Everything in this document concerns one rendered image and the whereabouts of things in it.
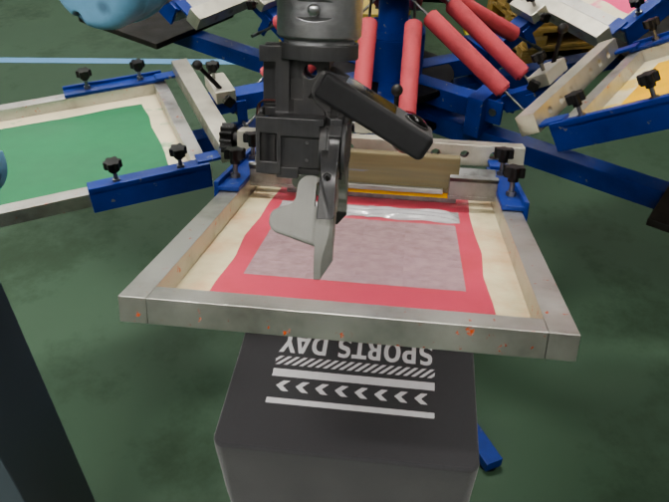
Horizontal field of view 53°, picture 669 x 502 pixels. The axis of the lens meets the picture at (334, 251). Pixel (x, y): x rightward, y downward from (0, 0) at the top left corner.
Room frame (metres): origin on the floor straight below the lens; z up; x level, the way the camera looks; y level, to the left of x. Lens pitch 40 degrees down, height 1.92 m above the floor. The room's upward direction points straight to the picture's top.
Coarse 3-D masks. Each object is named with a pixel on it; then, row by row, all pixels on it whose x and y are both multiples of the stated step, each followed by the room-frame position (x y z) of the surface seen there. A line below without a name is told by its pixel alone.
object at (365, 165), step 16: (352, 160) 1.17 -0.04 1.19; (368, 160) 1.17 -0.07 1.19; (384, 160) 1.17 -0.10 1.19; (400, 160) 1.16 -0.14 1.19; (416, 160) 1.16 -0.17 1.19; (432, 160) 1.16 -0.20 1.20; (448, 160) 1.15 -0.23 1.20; (352, 176) 1.16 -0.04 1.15; (368, 176) 1.16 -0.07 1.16; (384, 176) 1.16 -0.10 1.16; (400, 176) 1.15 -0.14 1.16; (416, 176) 1.15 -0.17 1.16; (432, 176) 1.15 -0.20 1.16; (448, 176) 1.14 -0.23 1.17
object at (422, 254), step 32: (384, 224) 1.01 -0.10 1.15; (416, 224) 1.01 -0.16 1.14; (448, 224) 1.02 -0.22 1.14; (384, 256) 0.85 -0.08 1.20; (416, 256) 0.86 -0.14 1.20; (448, 256) 0.86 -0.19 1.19; (480, 256) 0.86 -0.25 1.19; (352, 288) 0.73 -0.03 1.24; (384, 288) 0.73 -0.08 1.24; (416, 288) 0.73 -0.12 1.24; (448, 288) 0.74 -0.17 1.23; (480, 288) 0.74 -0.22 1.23
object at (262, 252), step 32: (288, 192) 1.19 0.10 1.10; (256, 224) 0.98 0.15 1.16; (352, 224) 1.00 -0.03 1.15; (256, 256) 0.84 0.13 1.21; (288, 256) 0.84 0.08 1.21; (352, 256) 0.85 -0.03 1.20; (224, 288) 0.72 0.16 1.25; (256, 288) 0.72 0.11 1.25; (288, 288) 0.72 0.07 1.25; (320, 288) 0.72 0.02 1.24
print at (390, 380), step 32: (288, 352) 0.86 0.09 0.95; (320, 352) 0.86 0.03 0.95; (352, 352) 0.86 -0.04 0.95; (384, 352) 0.86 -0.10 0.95; (416, 352) 0.86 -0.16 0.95; (288, 384) 0.78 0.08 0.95; (320, 384) 0.78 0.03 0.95; (352, 384) 0.78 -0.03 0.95; (384, 384) 0.78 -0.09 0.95; (416, 384) 0.78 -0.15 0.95; (416, 416) 0.71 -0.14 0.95
